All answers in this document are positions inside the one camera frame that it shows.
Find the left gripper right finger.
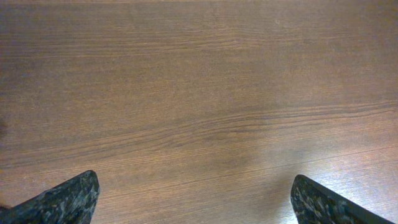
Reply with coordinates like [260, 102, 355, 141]
[290, 174, 393, 224]

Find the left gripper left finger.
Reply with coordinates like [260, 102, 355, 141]
[1, 170, 100, 224]

